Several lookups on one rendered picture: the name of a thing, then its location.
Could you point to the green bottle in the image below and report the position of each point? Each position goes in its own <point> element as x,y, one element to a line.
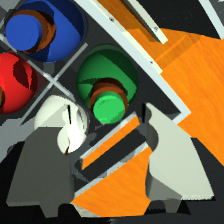
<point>106,75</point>

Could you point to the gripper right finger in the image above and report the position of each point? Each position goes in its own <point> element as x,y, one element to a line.
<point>181,171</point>

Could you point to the white bottle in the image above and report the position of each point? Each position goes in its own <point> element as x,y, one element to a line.
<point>78,131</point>

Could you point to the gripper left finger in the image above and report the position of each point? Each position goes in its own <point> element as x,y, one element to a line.
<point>36,176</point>

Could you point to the blue bottle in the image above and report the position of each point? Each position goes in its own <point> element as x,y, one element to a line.
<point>47,30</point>

